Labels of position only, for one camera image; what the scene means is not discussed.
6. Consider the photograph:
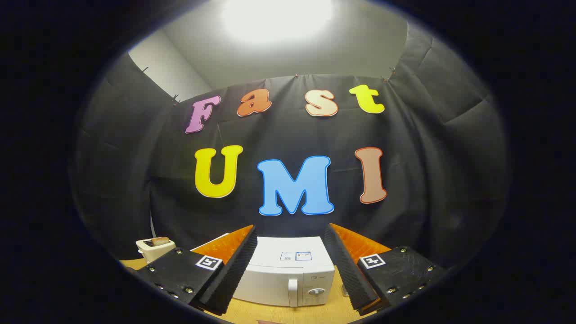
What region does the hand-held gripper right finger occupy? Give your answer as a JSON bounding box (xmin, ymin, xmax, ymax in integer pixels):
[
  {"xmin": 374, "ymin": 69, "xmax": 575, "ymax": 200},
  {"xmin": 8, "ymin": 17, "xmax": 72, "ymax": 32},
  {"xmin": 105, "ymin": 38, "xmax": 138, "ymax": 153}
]
[{"xmin": 324, "ymin": 223, "xmax": 446, "ymax": 315}]

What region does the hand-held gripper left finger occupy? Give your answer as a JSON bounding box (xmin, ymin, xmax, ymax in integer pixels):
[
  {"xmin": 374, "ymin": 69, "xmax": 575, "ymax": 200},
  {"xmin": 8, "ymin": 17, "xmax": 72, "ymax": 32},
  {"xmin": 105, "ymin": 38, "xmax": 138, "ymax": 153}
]
[{"xmin": 135, "ymin": 225, "xmax": 258, "ymax": 315}]

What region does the white microwave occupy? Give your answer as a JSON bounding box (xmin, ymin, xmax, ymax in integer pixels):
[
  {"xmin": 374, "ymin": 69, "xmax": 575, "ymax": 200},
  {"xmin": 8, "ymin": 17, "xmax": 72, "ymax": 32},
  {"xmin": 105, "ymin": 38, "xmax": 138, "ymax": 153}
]
[{"xmin": 190, "ymin": 233, "xmax": 337, "ymax": 308}]

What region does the white toaster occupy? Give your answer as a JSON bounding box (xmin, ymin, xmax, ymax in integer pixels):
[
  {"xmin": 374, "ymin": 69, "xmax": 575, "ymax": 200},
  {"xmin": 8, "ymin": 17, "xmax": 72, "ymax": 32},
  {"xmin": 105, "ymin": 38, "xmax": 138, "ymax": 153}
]
[{"xmin": 136, "ymin": 237, "xmax": 176, "ymax": 264}]

